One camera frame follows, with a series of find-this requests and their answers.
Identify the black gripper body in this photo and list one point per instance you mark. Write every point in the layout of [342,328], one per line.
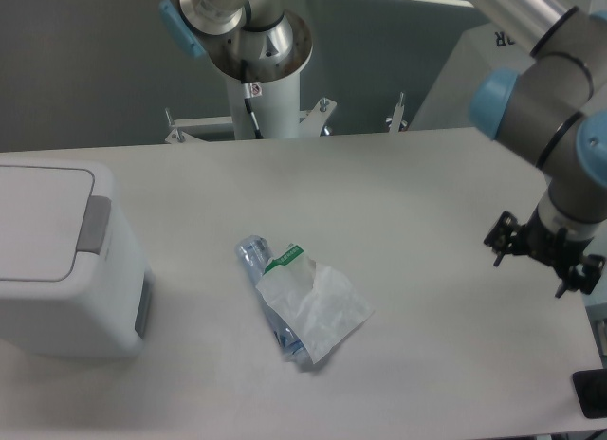
[556,250]

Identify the white torn plastic bag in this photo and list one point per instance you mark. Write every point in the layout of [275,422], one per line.
[318,303]

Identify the white metal base frame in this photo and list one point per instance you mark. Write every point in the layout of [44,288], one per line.
[256,117]

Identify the black device at table edge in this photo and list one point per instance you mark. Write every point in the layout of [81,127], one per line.
[590,387]

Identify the clear crushed plastic bottle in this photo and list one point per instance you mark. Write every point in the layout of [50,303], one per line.
[254,254]

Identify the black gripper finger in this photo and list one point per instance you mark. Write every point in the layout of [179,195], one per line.
[580,275]
[503,238]

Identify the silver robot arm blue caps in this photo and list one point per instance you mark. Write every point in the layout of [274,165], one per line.
[538,115]

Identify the white cabinet with lettering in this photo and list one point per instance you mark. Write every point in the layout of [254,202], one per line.
[478,52]

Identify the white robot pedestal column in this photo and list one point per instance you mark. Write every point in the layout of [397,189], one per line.
[265,84]

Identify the white plastic trash can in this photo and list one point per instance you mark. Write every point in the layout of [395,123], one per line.
[75,281]

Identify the silver second robot arm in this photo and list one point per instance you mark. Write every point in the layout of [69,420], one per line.
[197,26]

